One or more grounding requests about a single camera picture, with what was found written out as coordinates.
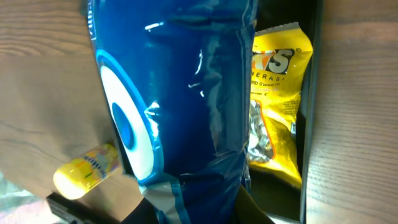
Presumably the yellow candy bag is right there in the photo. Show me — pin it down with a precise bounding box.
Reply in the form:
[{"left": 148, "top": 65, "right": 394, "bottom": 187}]
[{"left": 246, "top": 22, "right": 313, "bottom": 189}]

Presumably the dark green open box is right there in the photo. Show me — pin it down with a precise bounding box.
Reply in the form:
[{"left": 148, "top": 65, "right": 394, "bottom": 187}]
[{"left": 249, "top": 0, "right": 323, "bottom": 223}]

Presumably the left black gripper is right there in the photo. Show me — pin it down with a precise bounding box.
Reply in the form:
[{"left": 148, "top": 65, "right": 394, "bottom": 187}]
[{"left": 46, "top": 192, "right": 119, "bottom": 224}]

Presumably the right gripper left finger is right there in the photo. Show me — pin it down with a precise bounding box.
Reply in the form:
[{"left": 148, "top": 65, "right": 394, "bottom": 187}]
[{"left": 120, "top": 198, "right": 159, "bottom": 224}]

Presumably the yellow candy tube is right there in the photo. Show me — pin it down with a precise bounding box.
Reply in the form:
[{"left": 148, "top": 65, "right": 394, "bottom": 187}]
[{"left": 53, "top": 143, "right": 120, "bottom": 200}]

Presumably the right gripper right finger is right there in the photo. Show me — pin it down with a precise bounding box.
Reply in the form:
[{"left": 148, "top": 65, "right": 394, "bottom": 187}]
[{"left": 233, "top": 185, "right": 275, "bottom": 224}]

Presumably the blue Oreo cookie pack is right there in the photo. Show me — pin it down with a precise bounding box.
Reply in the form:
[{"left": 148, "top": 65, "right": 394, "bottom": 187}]
[{"left": 87, "top": 0, "right": 257, "bottom": 223}]

